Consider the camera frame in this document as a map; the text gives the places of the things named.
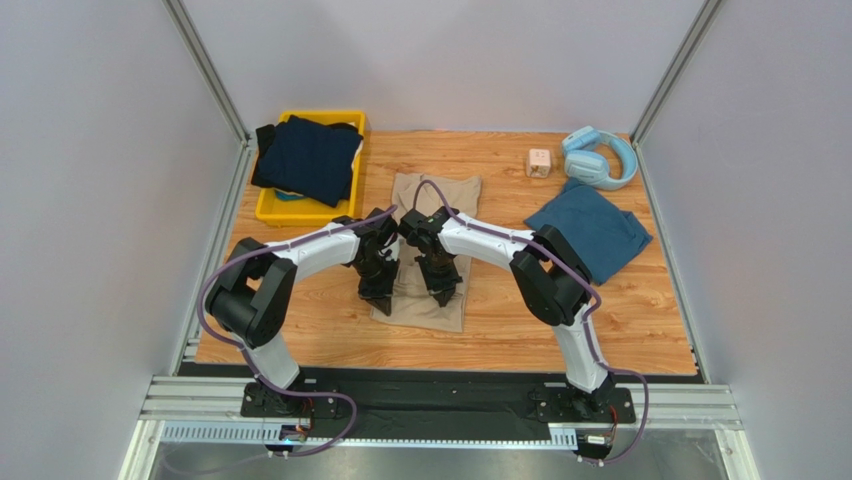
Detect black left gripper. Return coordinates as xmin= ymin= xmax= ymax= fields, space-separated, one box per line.
xmin=354 ymin=253 xmax=401 ymax=315

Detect beige t-shirt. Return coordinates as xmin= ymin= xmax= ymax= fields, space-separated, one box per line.
xmin=370 ymin=173 xmax=482 ymax=333

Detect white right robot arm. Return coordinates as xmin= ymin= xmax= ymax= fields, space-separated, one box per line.
xmin=398 ymin=208 xmax=615 ymax=410

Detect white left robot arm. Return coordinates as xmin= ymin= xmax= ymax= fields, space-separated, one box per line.
xmin=197 ymin=208 xmax=399 ymax=396

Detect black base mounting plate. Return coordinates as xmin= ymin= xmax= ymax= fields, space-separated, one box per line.
xmin=240 ymin=367 xmax=638 ymax=441

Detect yellow plastic bin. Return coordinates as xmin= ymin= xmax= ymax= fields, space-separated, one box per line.
xmin=254 ymin=110 xmax=367 ymax=227

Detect navy blue t-shirt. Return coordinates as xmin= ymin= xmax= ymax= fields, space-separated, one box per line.
xmin=251 ymin=115 xmax=364 ymax=207

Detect small pink cube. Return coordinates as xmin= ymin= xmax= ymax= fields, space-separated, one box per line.
xmin=525 ymin=149 xmax=552 ymax=178

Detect teal folded t-shirt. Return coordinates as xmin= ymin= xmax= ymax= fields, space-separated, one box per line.
xmin=524 ymin=179 xmax=653 ymax=285

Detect light blue headphones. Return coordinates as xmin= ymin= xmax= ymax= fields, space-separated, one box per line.
xmin=561 ymin=126 xmax=639 ymax=191

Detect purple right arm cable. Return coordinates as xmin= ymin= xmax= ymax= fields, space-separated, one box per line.
xmin=411 ymin=178 xmax=650 ymax=467

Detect left aluminium corner post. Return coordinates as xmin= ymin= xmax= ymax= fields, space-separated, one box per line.
xmin=162 ymin=0 xmax=251 ymax=146

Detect aluminium corner post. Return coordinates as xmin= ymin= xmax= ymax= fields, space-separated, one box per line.
xmin=162 ymin=0 xmax=251 ymax=146
xmin=630 ymin=0 xmax=726 ymax=147

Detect right aluminium corner post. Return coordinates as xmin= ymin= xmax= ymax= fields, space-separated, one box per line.
xmin=630 ymin=0 xmax=726 ymax=147

